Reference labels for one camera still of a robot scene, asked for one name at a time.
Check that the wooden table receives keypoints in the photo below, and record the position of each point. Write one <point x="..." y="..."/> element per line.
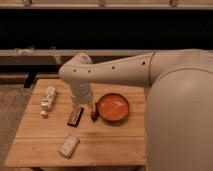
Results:
<point x="38" y="140"/>

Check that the dark chocolate bar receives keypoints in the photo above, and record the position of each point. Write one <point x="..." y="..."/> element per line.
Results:
<point x="75" y="117"/>

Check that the white bottle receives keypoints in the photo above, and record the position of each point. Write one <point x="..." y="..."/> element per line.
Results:
<point x="48" y="100"/>

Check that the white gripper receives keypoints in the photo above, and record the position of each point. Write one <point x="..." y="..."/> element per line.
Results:
<point x="83" y="99"/>

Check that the orange ceramic bowl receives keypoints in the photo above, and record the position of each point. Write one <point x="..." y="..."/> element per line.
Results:
<point x="113" y="107"/>

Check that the white wrapped packet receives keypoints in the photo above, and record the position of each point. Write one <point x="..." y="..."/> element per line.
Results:
<point x="69" y="146"/>

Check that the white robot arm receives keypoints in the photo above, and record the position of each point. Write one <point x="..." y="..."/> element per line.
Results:
<point x="179" y="104"/>

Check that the dark red pepper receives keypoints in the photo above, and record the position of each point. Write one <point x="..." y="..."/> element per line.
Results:
<point x="94" y="113"/>

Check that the long white rail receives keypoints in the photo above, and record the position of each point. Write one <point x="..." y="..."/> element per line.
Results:
<point x="53" y="56"/>

